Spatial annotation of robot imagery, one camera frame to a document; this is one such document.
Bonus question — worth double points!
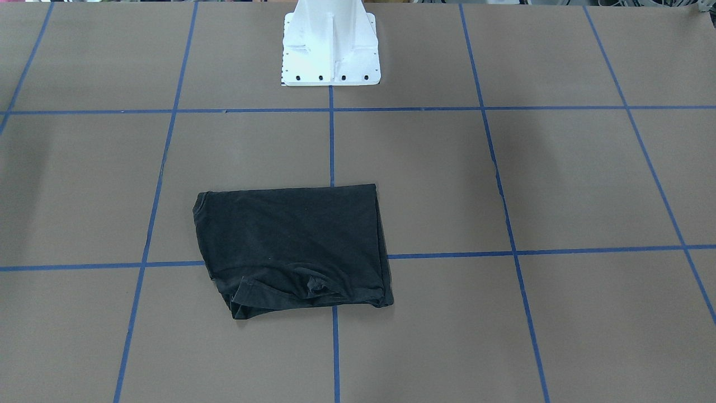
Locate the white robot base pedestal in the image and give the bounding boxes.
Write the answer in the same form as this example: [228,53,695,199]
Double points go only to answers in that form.
[281,1,381,87]

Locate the black printed t-shirt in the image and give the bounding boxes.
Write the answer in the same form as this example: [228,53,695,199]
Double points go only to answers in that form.
[192,184,394,320]

